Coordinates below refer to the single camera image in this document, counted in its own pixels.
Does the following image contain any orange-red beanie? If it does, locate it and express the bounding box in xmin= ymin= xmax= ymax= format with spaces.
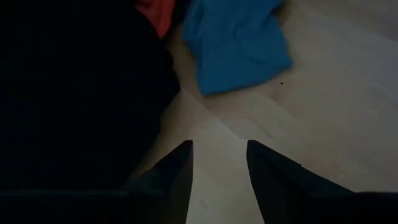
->
xmin=135 ymin=0 xmax=177 ymax=40

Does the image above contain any bright blue garment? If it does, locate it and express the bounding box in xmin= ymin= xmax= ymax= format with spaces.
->
xmin=182 ymin=0 xmax=293 ymax=96

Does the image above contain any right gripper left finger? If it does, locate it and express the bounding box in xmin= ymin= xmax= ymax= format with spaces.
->
xmin=124 ymin=139 xmax=194 ymax=224

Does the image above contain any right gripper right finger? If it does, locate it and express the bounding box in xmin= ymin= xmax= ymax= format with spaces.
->
xmin=246 ymin=139 xmax=355 ymax=224

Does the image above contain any black garment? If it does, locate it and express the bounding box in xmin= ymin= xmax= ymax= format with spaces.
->
xmin=0 ymin=0 xmax=181 ymax=192

